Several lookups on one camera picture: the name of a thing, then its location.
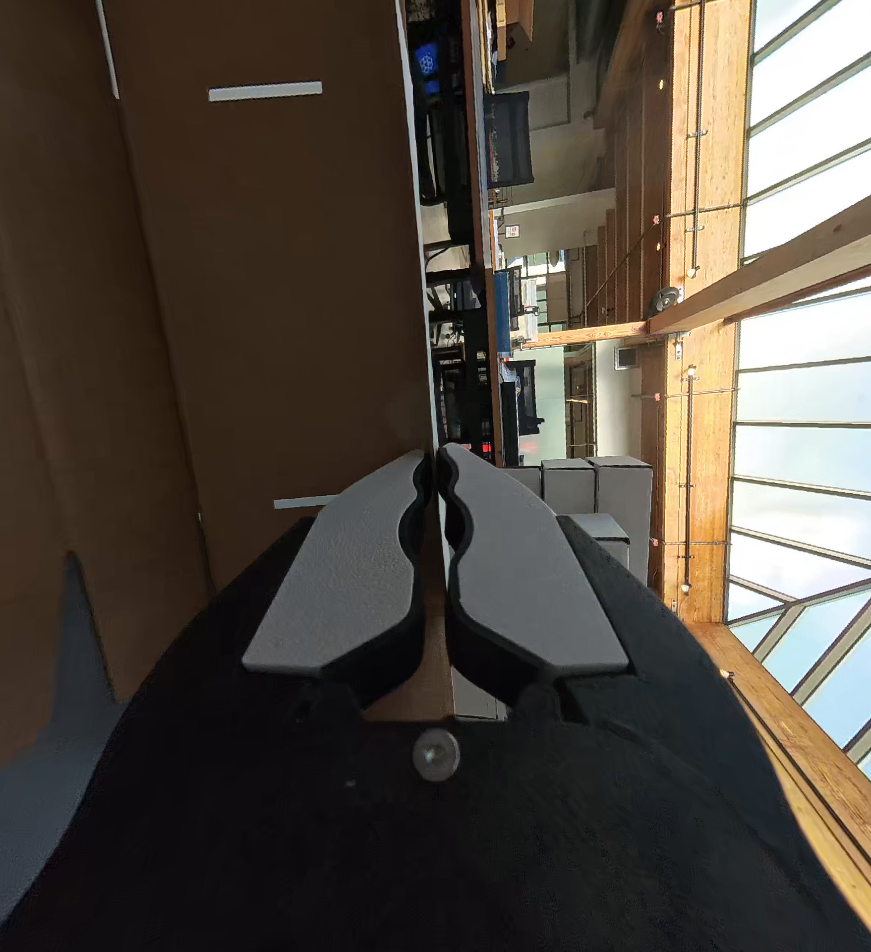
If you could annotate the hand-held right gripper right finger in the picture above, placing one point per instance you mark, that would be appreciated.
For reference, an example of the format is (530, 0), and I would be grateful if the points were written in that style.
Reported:
(532, 587)

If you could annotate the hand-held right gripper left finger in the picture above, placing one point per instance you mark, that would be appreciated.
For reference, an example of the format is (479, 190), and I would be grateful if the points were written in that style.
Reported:
(338, 580)

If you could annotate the white cardboard box brown inside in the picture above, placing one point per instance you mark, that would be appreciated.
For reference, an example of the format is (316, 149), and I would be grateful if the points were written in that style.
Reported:
(257, 297)

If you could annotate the stack of white boxes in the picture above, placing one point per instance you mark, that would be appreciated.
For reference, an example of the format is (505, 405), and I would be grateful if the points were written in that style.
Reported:
(614, 498)

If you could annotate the black computer monitor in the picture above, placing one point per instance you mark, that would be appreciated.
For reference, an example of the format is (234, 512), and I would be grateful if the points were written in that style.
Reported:
(517, 416)

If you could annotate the wooden column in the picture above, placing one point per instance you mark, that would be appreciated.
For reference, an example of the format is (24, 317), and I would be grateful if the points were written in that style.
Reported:
(591, 336)

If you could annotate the blue tray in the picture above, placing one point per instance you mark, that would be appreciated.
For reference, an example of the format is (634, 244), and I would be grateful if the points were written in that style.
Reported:
(508, 312)

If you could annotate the round black ceiling speaker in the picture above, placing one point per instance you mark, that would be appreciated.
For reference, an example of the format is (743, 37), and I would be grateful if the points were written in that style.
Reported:
(664, 297)

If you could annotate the large glass window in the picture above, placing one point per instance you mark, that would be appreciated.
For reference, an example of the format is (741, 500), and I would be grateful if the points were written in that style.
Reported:
(814, 401)

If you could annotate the grey desk with black legs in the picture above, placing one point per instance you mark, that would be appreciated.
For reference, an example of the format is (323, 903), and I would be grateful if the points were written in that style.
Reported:
(484, 223)

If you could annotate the black mesh office chair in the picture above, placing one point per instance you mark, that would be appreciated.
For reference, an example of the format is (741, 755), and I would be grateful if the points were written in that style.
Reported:
(509, 141)

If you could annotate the metal conduit pipe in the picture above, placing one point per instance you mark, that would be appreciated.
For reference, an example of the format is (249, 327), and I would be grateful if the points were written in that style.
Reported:
(695, 134)

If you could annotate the wall vent grille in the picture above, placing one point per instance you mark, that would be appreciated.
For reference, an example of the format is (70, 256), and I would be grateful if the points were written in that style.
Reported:
(626, 357)

